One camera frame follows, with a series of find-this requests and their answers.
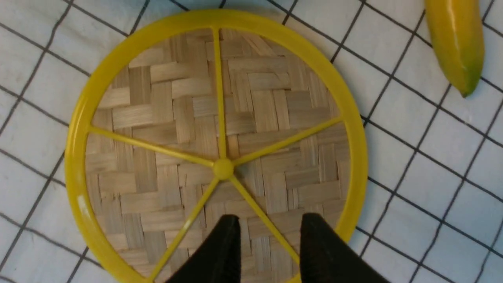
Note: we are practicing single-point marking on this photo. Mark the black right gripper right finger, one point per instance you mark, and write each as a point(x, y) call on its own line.
point(326, 258)

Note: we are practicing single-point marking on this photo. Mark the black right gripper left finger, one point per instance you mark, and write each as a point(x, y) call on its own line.
point(218, 259)

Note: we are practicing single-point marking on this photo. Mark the woven bamboo steamer lid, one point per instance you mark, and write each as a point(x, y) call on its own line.
point(207, 113)

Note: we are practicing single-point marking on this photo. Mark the white checkered tablecloth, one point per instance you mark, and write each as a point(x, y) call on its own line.
point(433, 208)

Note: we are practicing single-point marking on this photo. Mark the yellow banana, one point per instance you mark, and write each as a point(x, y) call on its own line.
point(456, 34)

